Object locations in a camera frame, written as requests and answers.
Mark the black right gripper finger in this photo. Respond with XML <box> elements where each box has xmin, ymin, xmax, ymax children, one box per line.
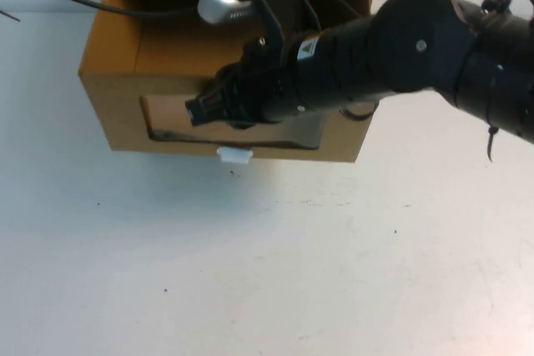
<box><xmin>185</xmin><ymin>79</ymin><xmax>252</xmax><ymax>128</ymax></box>
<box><xmin>215</xmin><ymin>59</ymin><xmax>252</xmax><ymax>91</ymax></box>

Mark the white plastic drawer handle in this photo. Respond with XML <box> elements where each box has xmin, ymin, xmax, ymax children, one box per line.
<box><xmin>215</xmin><ymin>146</ymin><xmax>254</xmax><ymax>164</ymax></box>

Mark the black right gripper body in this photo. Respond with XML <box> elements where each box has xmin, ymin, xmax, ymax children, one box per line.
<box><xmin>238</xmin><ymin>37</ymin><xmax>302</xmax><ymax>124</ymax></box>

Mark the black zip tie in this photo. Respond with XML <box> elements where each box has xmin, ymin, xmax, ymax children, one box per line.
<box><xmin>485</xmin><ymin>121</ymin><xmax>499</xmax><ymax>164</ymax></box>

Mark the brown cardboard drawer with window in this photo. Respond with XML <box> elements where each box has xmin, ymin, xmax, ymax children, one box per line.
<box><xmin>77</xmin><ymin>0</ymin><xmax>375</xmax><ymax>164</ymax></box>

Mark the short black cable loop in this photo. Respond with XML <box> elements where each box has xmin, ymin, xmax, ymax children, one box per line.
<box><xmin>339</xmin><ymin>100</ymin><xmax>377</xmax><ymax>121</ymax></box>

